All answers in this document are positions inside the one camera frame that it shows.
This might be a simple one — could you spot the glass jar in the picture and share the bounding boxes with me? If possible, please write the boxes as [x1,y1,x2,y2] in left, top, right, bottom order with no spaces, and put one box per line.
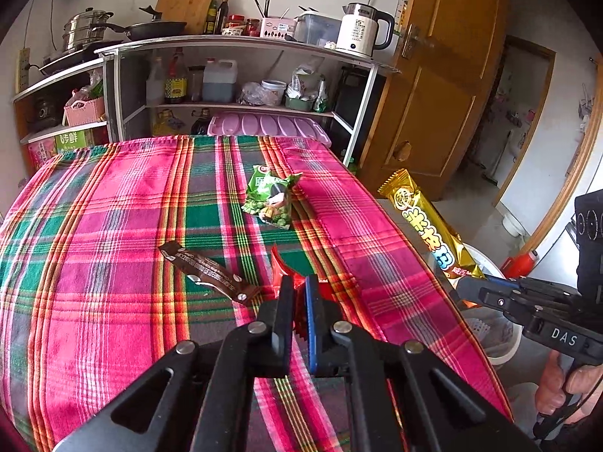
[187,66,205,103]

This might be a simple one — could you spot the soy sauce bottle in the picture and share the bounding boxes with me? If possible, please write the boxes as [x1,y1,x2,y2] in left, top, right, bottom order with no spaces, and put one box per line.
[164,47,188,104]

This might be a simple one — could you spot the clear plastic container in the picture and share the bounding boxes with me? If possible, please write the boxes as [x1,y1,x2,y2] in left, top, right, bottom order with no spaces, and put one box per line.
[296,12,342,48]

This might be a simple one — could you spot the small black appliance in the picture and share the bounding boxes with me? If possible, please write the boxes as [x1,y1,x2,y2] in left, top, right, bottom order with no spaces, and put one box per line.
[23,96,62,131]

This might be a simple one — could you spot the pink utensil holder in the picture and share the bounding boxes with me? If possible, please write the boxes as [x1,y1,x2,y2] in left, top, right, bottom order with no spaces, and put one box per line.
[260,17,297,41]

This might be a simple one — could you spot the red snack wrapper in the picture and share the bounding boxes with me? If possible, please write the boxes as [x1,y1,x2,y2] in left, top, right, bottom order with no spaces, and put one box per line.
[270,244,361,340]

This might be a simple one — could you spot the dark liquid plastic jug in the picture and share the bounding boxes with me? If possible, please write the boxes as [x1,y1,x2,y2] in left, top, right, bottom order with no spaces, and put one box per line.
[202,59,237,103]

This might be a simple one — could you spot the gold snack bar wrapper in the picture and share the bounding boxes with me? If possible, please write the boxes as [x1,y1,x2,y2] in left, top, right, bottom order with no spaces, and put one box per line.
[377,168,486,290]

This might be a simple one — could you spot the green pea snack packet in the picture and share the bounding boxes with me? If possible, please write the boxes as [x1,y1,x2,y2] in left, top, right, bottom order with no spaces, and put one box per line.
[242,165,302,231]

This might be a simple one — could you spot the black kitchen appliance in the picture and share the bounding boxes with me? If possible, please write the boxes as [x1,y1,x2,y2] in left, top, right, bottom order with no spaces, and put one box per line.
[330,65,384,149]

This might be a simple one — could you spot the pink plastic tray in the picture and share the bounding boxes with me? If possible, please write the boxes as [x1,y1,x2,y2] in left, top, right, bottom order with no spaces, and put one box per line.
[207,112,331,144]

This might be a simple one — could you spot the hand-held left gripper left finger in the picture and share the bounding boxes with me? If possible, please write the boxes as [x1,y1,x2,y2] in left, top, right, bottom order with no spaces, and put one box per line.
[52,275,296,452]

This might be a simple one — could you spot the black induction cooker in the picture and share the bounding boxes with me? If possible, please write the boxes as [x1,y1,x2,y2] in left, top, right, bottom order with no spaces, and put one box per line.
[40,46,111,76]

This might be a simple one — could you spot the crumpled clear plastic bag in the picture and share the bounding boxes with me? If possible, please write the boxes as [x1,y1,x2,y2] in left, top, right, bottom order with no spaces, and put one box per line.
[236,81,267,105]

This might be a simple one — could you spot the dark sauce bottle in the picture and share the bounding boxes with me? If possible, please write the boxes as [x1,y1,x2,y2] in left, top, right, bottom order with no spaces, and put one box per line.
[191,108,211,136]

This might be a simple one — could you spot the white electric kettle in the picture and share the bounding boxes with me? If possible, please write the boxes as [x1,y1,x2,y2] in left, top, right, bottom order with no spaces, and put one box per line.
[335,3,395,58]

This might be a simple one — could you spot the wooden door frame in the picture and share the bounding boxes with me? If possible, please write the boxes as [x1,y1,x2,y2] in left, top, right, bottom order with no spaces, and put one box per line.
[490,0,603,246]

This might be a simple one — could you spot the black wok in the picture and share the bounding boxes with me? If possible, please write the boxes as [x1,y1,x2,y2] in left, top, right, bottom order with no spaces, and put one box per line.
[89,6,188,41]

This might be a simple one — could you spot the white frame kitchen shelf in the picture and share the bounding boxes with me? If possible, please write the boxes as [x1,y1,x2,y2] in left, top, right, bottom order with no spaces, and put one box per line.
[94,35,401,165]

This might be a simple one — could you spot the brass door handle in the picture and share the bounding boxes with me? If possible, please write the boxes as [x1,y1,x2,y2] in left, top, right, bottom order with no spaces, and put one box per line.
[399,23,432,60]

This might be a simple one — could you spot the red plastic container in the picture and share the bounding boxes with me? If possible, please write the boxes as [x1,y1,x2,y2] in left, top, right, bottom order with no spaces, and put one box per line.
[500,250,539,279]

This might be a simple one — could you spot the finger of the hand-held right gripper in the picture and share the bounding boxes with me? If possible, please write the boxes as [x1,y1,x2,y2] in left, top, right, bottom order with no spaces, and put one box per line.
[450,277,512,314]
[485,274,523,290]

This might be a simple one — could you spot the person's right hand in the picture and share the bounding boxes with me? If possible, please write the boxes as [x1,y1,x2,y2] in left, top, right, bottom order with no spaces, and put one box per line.
[536,353,603,417]

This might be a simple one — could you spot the green food bags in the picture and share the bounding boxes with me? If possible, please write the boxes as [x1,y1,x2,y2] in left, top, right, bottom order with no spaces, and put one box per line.
[285,56,331,113]

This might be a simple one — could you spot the steel steamer pot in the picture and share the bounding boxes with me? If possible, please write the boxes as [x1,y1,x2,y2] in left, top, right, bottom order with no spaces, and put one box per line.
[63,8,115,52]

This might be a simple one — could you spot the white trash bin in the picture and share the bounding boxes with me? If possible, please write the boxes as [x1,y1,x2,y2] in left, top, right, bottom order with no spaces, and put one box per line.
[443,242,519,365]

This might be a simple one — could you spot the wooden door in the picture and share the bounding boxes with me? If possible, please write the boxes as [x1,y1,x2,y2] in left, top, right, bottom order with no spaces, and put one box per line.
[360,0,512,201]

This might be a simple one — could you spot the brown coffee stick packet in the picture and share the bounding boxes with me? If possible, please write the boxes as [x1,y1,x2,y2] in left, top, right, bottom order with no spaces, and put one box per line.
[158,240,262,304]

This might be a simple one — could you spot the pink woven basket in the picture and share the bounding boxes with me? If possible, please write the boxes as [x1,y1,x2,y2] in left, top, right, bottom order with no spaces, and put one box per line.
[63,96,105,127]

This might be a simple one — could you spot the yellow cooking oil bottle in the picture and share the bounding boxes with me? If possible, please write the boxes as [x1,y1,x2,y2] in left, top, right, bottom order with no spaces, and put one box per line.
[153,109,187,137]

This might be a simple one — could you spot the green cardboard box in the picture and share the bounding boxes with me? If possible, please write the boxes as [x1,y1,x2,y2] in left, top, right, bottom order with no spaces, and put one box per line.
[54,129,97,154]

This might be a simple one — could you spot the wooden cutting board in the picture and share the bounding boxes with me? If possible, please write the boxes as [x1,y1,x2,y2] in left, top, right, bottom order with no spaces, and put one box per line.
[155,0,223,35]

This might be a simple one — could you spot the pink green plaid tablecloth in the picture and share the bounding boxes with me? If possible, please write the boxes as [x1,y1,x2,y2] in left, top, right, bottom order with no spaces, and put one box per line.
[0,134,514,452]

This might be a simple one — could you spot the pink cardboard box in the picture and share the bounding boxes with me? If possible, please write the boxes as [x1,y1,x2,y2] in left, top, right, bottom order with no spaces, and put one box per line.
[27,140,60,170]

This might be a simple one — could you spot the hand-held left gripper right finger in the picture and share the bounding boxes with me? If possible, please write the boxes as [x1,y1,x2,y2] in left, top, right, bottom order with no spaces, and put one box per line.
[305,274,538,452]

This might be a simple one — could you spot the wall power strip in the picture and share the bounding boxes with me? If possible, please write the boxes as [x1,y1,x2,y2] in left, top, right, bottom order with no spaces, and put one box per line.
[15,47,31,94]

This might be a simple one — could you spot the white plastic bottle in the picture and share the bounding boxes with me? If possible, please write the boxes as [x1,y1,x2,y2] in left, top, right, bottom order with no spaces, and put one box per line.
[146,56,167,105]

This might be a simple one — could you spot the white plastic tub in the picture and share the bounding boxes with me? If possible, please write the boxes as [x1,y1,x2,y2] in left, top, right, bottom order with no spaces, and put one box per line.
[260,79,287,105]

